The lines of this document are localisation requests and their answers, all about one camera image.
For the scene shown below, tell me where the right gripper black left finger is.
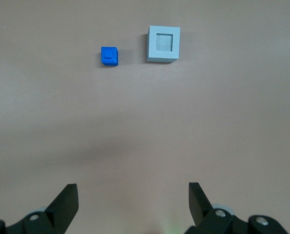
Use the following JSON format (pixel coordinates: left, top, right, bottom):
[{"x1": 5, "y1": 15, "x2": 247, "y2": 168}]
[{"x1": 0, "y1": 183, "x2": 79, "y2": 234}]

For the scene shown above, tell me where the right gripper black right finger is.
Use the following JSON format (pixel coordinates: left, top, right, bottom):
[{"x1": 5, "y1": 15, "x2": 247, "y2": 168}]
[{"x1": 183, "y1": 182, "x2": 288, "y2": 234}]

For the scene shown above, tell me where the blue square plastic part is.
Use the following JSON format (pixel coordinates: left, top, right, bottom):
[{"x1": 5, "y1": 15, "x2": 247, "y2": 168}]
[{"x1": 100, "y1": 46, "x2": 119, "y2": 67}]

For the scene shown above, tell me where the gray square base with recess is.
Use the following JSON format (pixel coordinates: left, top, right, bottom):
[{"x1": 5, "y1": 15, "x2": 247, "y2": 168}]
[{"x1": 146, "y1": 25, "x2": 181, "y2": 63}]

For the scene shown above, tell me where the brown table cover mat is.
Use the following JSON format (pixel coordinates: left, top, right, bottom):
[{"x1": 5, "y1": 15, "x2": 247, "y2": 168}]
[{"x1": 0, "y1": 0, "x2": 290, "y2": 234}]

